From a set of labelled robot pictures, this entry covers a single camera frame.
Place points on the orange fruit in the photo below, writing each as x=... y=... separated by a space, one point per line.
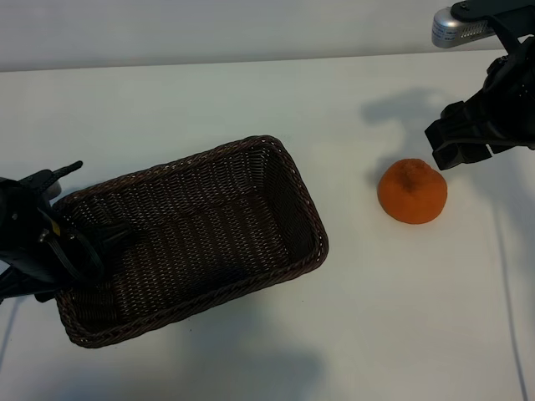
x=414 y=200

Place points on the dark brown wicker basket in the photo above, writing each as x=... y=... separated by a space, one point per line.
x=200 y=217

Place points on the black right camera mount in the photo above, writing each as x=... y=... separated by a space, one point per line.
x=507 y=25

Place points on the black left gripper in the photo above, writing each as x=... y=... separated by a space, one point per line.
x=21 y=234

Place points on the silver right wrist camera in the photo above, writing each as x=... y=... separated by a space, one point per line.
x=451 y=29

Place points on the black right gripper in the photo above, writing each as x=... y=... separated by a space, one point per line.
x=512 y=108

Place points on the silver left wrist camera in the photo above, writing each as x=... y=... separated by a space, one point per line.
x=54 y=190

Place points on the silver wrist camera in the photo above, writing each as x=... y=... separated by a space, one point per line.
x=451 y=29
x=54 y=190

